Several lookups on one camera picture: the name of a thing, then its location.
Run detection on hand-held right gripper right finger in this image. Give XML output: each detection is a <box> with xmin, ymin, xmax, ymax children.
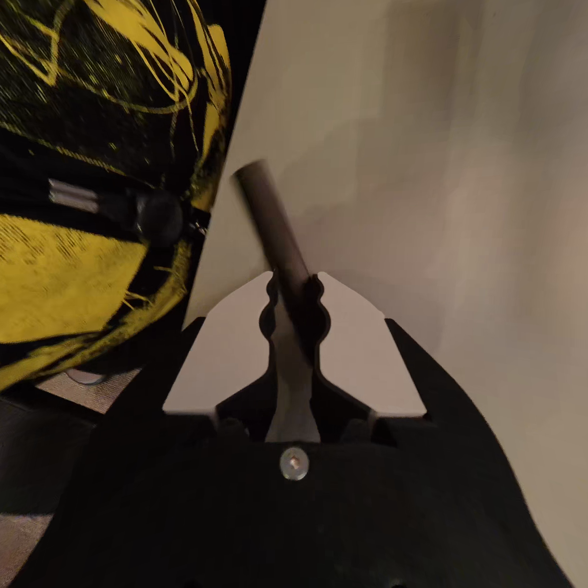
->
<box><xmin>311</xmin><ymin>272</ymin><xmax>428</xmax><ymax>443</ymax></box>

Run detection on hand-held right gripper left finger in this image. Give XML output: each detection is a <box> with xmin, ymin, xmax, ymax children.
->
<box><xmin>162</xmin><ymin>270</ymin><xmax>280</xmax><ymax>443</ymax></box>

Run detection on black battery cover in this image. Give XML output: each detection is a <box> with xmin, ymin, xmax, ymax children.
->
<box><xmin>230</xmin><ymin>159</ymin><xmax>323</xmax><ymax>368</ymax></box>

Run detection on grey desk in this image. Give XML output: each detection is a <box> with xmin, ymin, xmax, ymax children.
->
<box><xmin>181</xmin><ymin>0</ymin><xmax>588</xmax><ymax>588</ymax></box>

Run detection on yellow black patterned pants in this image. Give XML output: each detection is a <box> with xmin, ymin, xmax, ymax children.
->
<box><xmin>0</xmin><ymin>0</ymin><xmax>232</xmax><ymax>391</ymax></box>

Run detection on black clip with silver strap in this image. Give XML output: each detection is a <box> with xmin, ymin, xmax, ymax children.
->
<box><xmin>48</xmin><ymin>178</ymin><xmax>207</xmax><ymax>244</ymax></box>

